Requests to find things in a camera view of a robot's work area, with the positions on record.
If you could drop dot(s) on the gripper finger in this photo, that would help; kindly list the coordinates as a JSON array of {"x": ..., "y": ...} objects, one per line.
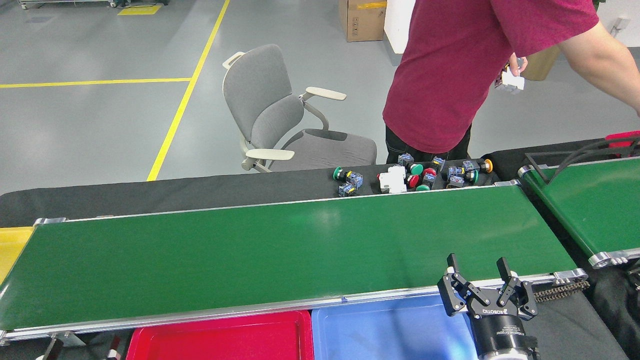
[
  {"x": 113, "y": 355},
  {"x": 50, "y": 350}
]

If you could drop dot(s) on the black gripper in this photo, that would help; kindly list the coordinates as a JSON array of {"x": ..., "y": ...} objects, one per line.
[{"x": 502, "y": 332}]

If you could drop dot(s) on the person's right forearm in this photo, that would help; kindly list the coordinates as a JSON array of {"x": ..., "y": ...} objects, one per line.
[{"x": 615, "y": 70}]

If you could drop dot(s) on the blue plastic tray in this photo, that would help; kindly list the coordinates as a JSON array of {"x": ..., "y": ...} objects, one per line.
[{"x": 390, "y": 330}]

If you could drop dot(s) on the red plastic tray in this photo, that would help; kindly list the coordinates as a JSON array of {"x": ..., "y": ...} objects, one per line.
[{"x": 220, "y": 340}]

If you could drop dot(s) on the black cloth under short conveyor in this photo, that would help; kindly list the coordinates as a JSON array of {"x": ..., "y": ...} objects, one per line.
[{"x": 510, "y": 162}]

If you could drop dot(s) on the short green conveyor belt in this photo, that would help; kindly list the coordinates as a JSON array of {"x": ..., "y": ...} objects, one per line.
[{"x": 600, "y": 200}]

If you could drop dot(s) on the long green conveyor belt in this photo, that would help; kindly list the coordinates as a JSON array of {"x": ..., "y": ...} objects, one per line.
[{"x": 250, "y": 250}]

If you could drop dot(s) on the person's left hand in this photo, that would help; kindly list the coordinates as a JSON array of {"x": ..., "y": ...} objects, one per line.
[{"x": 519, "y": 64}]

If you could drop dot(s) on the yellow plastic bin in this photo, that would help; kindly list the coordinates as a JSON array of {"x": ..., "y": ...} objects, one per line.
[{"x": 12, "y": 245}]

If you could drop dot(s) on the long black table cloth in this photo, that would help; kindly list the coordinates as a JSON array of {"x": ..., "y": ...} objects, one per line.
[{"x": 150, "y": 195}]

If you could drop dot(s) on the red plastic crate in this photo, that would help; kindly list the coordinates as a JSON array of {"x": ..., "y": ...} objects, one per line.
[{"x": 622, "y": 137}]

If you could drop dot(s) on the person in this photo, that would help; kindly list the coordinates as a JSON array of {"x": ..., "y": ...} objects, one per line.
[{"x": 440, "y": 75}]

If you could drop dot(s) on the potted plant brass pot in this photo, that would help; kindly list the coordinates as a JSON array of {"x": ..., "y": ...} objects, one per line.
[{"x": 542, "y": 65}]

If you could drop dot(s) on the grey metal pole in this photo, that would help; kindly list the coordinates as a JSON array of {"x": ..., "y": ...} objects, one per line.
[{"x": 620, "y": 23}]

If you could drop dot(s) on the brown cardboard box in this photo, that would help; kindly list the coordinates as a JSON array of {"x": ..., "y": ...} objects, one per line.
[{"x": 362, "y": 22}]

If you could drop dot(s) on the grey office chair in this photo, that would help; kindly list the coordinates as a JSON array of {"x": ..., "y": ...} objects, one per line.
[{"x": 260, "y": 85}]

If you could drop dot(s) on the black metal frame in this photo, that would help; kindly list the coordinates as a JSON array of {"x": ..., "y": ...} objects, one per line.
[{"x": 536, "y": 170}]

